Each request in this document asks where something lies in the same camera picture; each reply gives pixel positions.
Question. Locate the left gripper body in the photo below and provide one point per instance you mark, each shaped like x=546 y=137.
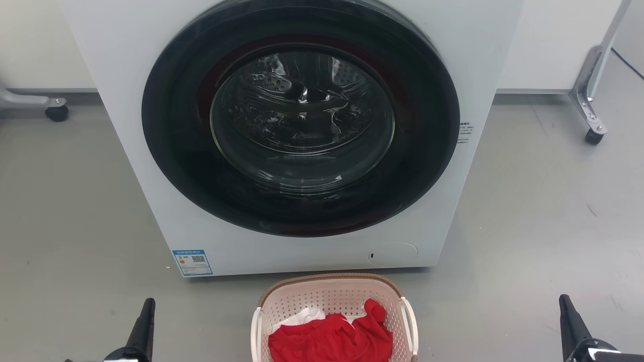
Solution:
x=128 y=355

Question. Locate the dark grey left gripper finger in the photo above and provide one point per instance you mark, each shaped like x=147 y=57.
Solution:
x=143 y=327

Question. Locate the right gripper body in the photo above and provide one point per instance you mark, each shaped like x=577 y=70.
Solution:
x=598 y=352

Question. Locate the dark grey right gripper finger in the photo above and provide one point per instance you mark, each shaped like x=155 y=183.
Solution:
x=572 y=327

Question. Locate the pink perforated laundry basket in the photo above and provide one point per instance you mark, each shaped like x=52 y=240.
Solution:
x=329 y=296

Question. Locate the blue energy label sticker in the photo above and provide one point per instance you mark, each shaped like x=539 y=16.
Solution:
x=192 y=263

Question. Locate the white front-load washing machine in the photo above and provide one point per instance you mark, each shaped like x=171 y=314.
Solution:
x=201 y=246

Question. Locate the white garment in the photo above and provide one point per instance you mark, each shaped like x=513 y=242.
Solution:
x=304 y=317

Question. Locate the black round washer door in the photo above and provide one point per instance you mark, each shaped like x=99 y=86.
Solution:
x=171 y=151

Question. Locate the red garment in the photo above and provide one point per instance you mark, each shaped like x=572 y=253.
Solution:
x=329 y=342

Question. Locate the black caster wheel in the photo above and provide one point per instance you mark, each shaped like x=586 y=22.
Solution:
x=593 y=137
x=57 y=114

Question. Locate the white partition panel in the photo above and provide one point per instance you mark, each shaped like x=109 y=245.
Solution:
x=40 y=45
x=548 y=45

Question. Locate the silver metal frame leg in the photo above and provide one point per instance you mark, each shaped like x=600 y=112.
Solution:
x=586 y=85

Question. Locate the grey metal frame leg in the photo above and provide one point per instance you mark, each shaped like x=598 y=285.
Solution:
x=25 y=100

